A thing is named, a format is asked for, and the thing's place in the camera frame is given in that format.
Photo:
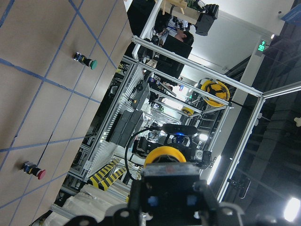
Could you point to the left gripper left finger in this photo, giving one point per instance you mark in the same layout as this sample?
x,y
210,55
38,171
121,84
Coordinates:
x,y
138,197

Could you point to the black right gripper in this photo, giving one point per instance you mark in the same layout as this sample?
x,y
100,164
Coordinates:
x,y
184,144

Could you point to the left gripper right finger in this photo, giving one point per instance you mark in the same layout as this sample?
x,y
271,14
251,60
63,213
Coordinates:
x,y
206,198

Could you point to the red push button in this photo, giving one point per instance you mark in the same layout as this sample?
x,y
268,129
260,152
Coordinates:
x,y
31,168

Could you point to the green push button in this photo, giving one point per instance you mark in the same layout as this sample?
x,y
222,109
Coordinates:
x,y
85,61

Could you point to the yellow hard hat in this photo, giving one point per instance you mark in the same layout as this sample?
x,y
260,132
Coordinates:
x,y
217,89
187,111

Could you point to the seated person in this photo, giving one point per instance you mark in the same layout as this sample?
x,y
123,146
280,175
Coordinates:
x,y
178,29

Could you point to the green exit sign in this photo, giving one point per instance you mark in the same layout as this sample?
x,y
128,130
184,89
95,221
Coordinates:
x,y
260,48

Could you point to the wooden rack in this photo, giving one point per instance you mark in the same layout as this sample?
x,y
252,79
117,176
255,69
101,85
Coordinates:
x,y
179,9

